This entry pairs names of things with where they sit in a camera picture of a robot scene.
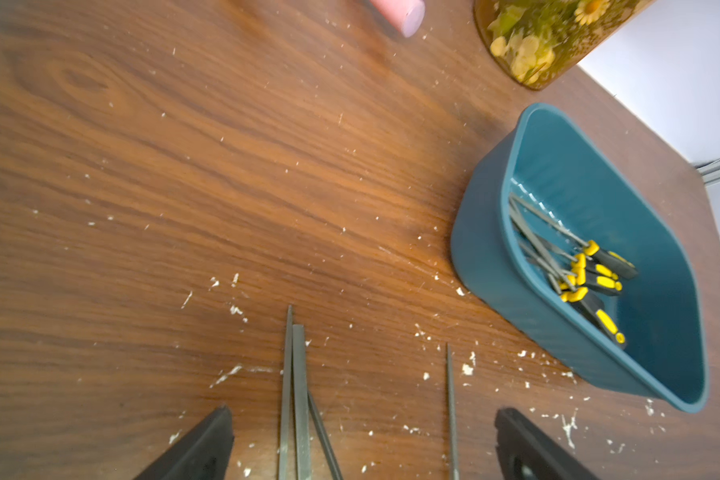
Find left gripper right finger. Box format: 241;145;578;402
494;407;597;480

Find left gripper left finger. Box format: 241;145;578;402
135;406;235;480

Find file tool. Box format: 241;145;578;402
518;240;576;290
529;245;578;295
513;226;623;296
538;237;619;280
509;205;627;350
293;324;312;480
446;343;460;480
509;193;638;280
307;391;343;480
277;305;293;480

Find amber vase with plants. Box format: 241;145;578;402
473;0;651;90

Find teal plastic storage box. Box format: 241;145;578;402
451;103;710;413

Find purple toy shovel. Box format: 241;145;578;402
370;0;426;38

